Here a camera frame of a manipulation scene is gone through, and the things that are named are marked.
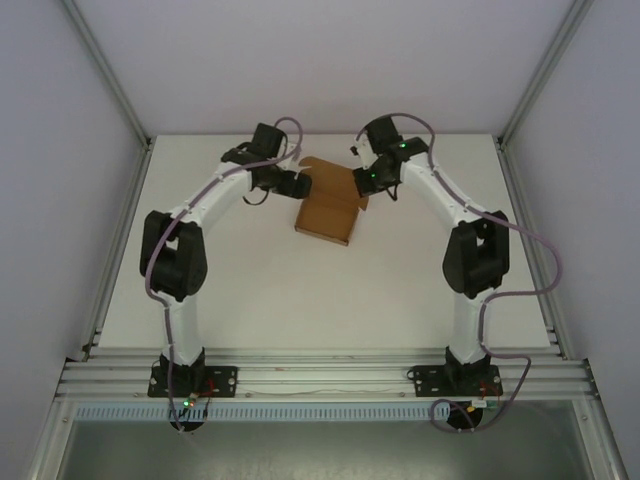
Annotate brown cardboard box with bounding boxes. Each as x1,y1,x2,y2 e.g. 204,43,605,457
293,155,374,247

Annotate grey metal panel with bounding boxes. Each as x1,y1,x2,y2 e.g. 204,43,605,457
29,399,626,480

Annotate aluminium side rail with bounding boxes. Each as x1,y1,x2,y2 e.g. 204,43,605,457
79,139,154,362
494,139,571,361

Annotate aluminium frame post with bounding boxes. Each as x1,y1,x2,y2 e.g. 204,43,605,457
497,0,594,149
62,0,154,151

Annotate aluminium mounting rail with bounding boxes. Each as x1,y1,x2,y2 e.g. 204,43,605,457
54,348,599,401

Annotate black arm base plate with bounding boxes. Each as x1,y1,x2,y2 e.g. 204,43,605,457
147,364,239,399
408,364,502,399

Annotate grey slotted cable duct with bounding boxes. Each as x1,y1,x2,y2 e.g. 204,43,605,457
74,404,451,422

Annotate black round cable grommet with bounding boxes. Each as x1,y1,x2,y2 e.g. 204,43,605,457
169,417,206,434
446,404,484,433

